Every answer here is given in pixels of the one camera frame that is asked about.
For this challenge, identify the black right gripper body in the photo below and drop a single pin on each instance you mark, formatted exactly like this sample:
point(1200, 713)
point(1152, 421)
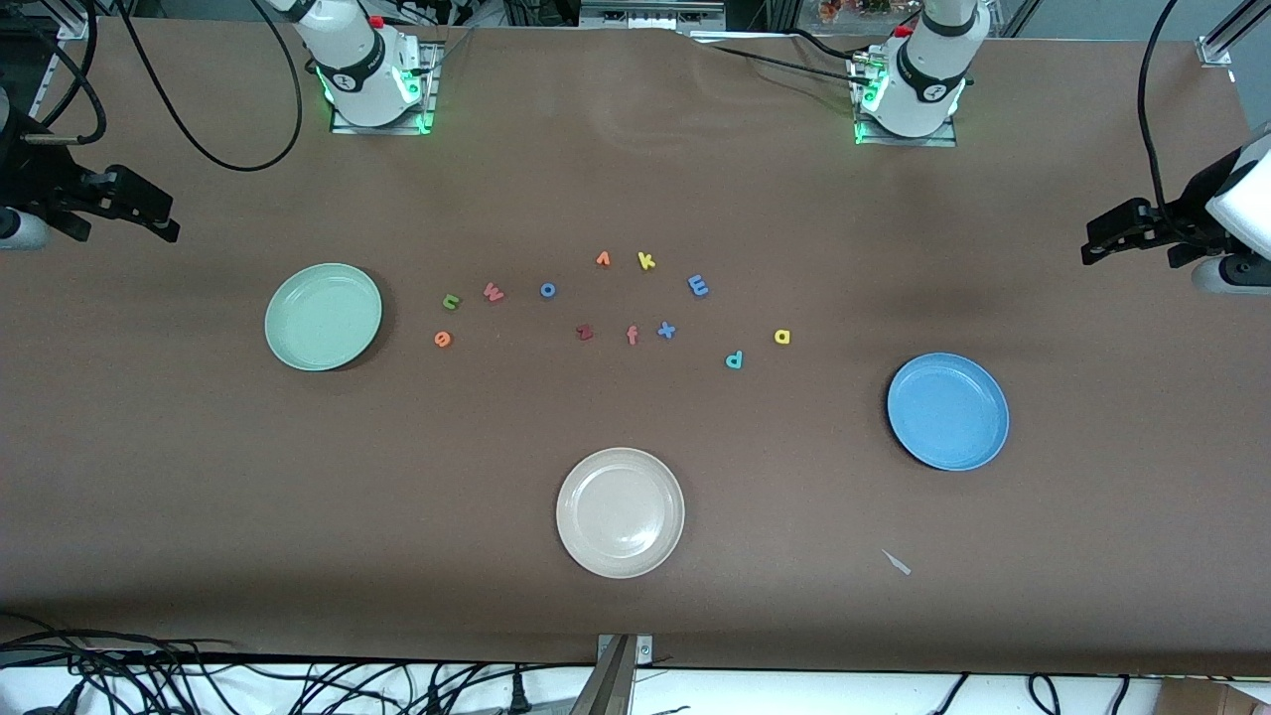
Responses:
point(38, 179)

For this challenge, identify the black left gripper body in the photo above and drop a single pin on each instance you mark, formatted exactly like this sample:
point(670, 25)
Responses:
point(1189, 206)

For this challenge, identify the red foam letter w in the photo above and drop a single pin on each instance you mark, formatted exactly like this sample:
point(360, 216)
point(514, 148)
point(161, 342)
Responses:
point(494, 292)

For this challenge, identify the blue foam letter E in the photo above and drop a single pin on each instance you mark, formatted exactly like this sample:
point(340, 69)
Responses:
point(698, 286)

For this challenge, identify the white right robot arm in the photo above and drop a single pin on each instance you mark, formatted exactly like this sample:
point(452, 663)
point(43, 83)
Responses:
point(357, 60)

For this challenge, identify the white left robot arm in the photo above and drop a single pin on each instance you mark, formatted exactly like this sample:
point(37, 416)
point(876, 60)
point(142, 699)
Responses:
point(928, 70)

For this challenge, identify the pale green plate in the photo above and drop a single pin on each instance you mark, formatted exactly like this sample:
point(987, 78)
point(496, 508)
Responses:
point(323, 317)

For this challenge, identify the blue plate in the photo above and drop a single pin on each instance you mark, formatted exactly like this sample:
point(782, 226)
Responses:
point(948, 411)

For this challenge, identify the small white paper scrap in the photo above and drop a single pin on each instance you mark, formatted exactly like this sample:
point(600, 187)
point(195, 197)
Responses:
point(897, 562)

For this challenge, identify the cardboard box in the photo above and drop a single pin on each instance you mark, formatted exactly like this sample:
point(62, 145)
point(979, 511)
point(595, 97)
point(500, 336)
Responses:
point(1211, 700)

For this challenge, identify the table cover sheet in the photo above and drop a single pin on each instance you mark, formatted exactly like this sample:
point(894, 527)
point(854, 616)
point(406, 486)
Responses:
point(635, 179)

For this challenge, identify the grey metal box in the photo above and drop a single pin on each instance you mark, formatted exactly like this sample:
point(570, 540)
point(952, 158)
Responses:
point(650, 15)

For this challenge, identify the beige plate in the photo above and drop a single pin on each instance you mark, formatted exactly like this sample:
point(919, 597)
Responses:
point(621, 512)

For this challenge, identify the black power plug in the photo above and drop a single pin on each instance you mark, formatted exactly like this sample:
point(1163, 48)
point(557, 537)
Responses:
point(516, 693)

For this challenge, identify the aluminium frame profile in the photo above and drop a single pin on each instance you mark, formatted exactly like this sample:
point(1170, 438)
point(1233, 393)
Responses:
point(45, 74)
point(1226, 40)

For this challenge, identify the metal table edge bracket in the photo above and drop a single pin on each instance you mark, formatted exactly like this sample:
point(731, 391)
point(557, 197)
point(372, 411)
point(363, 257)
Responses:
point(616, 680)

